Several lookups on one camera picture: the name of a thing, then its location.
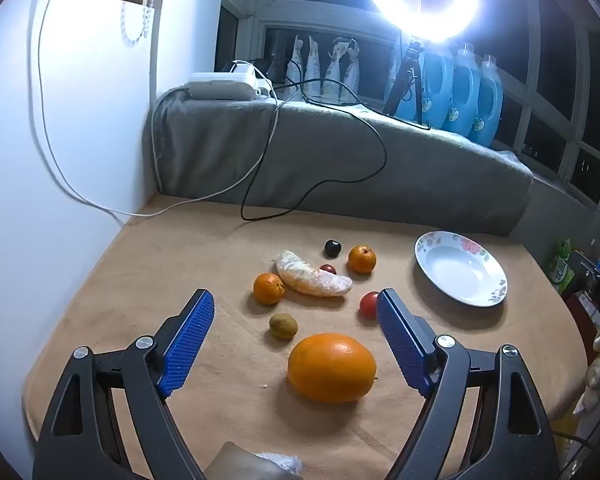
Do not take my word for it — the clear plastic bag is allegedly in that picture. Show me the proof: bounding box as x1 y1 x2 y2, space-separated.
254 452 304 477

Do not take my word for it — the white cable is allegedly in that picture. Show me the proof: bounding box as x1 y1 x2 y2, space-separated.
27 0 281 218

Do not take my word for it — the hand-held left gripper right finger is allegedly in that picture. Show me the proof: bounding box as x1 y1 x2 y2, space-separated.
376 288 561 480

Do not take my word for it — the white charger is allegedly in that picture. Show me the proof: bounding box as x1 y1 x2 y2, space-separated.
222 60 262 82

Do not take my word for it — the white bead cord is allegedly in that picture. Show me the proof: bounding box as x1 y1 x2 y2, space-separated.
121 0 156 42

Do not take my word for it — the peeled pomelo segment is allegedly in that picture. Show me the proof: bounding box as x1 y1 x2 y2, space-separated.
274 249 354 298

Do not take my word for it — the beige rounded object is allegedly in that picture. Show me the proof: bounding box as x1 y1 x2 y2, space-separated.
201 441 286 480

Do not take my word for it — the white power strip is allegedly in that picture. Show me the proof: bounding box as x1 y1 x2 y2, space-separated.
186 72 262 101

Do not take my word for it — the floral white plate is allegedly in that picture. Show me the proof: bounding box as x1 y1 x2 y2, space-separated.
414 231 508 308

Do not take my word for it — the black cable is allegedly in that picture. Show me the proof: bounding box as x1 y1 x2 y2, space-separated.
240 57 431 222

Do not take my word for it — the large orange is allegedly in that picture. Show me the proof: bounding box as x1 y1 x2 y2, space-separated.
287 332 378 404

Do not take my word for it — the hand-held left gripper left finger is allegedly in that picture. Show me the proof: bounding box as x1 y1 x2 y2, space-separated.
32 288 216 480

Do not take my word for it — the small tangerine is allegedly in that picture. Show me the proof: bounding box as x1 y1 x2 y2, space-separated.
348 244 377 275
253 272 286 306

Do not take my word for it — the green snack packet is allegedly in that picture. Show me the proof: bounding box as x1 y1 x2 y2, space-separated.
547 238 576 294

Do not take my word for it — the ring light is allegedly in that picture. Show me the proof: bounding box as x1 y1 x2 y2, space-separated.
365 0 479 44

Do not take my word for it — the grey blanket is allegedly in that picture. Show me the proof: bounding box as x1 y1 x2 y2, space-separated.
152 86 534 237

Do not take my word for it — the black tripod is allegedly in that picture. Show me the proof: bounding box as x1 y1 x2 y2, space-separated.
382 35 432 130

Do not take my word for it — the small brown kiwi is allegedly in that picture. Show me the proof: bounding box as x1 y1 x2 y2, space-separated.
269 313 299 340

